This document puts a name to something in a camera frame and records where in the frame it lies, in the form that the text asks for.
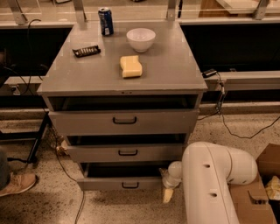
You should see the yellow sponge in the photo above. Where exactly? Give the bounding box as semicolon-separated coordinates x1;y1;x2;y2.
120;55;143;78

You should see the grey middle drawer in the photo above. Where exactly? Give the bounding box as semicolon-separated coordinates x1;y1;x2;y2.
67;144;183;163

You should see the black floor cable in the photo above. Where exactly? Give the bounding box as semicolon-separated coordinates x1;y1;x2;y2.
43;110;86;224

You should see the grey trouser leg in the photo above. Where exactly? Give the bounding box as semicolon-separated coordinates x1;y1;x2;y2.
0;150;10;190

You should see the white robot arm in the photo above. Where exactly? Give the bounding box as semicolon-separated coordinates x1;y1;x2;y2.
160;142;257;224

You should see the black power adapter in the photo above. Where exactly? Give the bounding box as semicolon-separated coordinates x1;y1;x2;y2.
202;69;217;79

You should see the tan shoe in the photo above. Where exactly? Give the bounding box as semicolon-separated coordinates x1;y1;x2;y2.
0;173;37;197

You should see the grey bottom drawer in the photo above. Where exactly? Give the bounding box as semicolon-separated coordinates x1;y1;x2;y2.
77;161;169;191

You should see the cardboard box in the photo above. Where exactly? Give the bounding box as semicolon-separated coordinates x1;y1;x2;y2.
230;143;280;224

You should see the grey drawer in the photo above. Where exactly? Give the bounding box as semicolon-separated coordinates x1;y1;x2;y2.
67;144;183;163
77;161;169;191
49;109;199;136

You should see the grey top drawer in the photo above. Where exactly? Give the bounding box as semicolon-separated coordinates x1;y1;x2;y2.
49;109;199;136

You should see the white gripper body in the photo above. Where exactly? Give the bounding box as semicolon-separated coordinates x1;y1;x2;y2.
162;172;181;189

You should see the black stand leg left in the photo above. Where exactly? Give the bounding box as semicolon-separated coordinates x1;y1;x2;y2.
0;113;51;164

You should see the black cable right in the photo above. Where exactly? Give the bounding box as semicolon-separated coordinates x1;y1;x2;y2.
197;73;280;140

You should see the blue soda can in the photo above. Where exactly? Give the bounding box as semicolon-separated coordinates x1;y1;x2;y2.
98;7;114;36

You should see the yellow item in box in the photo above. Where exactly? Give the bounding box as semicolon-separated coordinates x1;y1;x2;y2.
265;176;280;200

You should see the white bowl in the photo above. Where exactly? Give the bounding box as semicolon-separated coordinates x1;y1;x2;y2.
126;28;156;53

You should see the black snack bar packet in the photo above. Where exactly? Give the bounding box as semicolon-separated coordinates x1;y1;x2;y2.
73;45;101;58

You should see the grey drawer cabinet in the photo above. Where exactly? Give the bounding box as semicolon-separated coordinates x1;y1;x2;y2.
37;20;208;176

